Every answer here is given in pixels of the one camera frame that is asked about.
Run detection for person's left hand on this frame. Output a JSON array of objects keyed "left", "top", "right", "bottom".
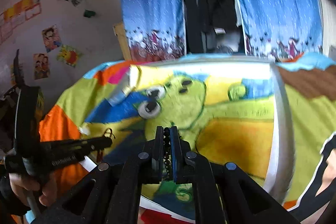
[{"left": 9, "top": 173, "right": 57, "bottom": 206}]

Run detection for family cartoon poster lower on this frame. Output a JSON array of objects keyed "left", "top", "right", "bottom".
[{"left": 33, "top": 53, "right": 50, "bottom": 80}]

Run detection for cartoon character poster upper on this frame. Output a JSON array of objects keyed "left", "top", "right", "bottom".
[{"left": 42, "top": 25, "right": 62, "bottom": 53}]

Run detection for white box with frog drawing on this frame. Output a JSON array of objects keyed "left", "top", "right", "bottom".
[{"left": 79, "top": 60, "right": 294, "bottom": 203}]

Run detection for wooden board by curtain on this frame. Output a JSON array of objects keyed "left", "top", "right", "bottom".
[{"left": 113, "top": 22, "right": 131, "bottom": 61}]

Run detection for dark hanging clothes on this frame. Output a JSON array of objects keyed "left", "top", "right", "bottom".
[{"left": 184, "top": 0, "right": 245, "bottom": 55}]

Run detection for colourful cartoon bed blanket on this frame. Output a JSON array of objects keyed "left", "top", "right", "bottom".
[{"left": 10, "top": 52, "right": 336, "bottom": 224}]

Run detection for blue dotted left curtain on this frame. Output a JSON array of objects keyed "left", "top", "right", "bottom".
[{"left": 121, "top": 0, "right": 186, "bottom": 62}]

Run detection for blue dotted curtain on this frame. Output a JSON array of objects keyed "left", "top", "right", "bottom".
[
  {"left": 238, "top": 0, "right": 323, "bottom": 60},
  {"left": 121, "top": 0, "right": 186, "bottom": 62}
]

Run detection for blue dotted right curtain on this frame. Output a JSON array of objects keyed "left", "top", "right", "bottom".
[{"left": 238, "top": 0, "right": 323, "bottom": 60}]

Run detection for yellow bear wall sticker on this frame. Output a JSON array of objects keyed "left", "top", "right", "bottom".
[{"left": 56, "top": 44, "right": 83, "bottom": 68}]

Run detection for row of wall drawings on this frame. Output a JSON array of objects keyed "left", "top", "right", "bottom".
[{"left": 0, "top": 0, "right": 42, "bottom": 44}]

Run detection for green wall hook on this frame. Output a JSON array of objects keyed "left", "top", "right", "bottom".
[{"left": 83, "top": 10, "right": 96, "bottom": 18}]

